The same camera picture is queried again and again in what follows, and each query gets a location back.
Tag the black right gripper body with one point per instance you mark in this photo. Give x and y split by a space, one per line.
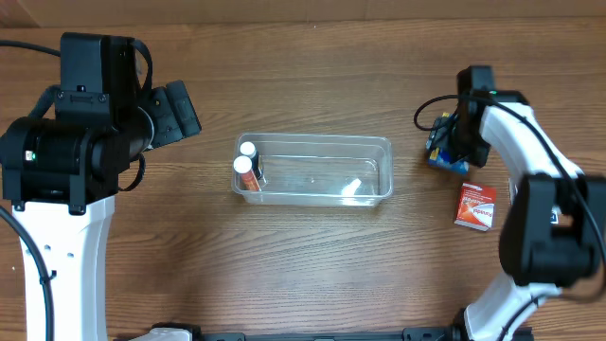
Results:
467 154

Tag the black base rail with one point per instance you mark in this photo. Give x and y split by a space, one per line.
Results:
322 336

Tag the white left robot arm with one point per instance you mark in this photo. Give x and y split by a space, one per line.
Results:
60 170

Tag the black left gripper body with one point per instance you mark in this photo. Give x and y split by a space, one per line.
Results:
175 116

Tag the clear plastic container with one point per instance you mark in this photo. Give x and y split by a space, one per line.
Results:
319 170

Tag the black tube white cap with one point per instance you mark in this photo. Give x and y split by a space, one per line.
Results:
250 150

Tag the blue yellow medicine box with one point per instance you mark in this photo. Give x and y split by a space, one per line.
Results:
436 148

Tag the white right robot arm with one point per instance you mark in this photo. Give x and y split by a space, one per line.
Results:
554 233

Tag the white blue plaster box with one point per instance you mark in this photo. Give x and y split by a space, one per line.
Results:
512 189

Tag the orange tube white cap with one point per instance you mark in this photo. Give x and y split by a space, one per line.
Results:
243 167

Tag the red white medicine box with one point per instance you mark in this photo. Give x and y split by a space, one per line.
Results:
475 207

